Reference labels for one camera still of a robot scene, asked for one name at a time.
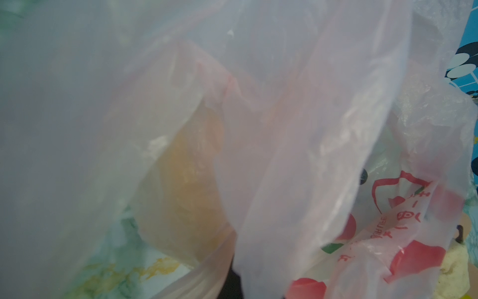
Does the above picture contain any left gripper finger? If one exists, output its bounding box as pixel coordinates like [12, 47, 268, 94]
[218, 263, 244, 299]

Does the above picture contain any pink plastic bag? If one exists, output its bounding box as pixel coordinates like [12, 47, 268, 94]
[1, 1, 478, 299]

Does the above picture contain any beige pear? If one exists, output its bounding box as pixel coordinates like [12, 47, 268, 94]
[432, 225, 470, 299]

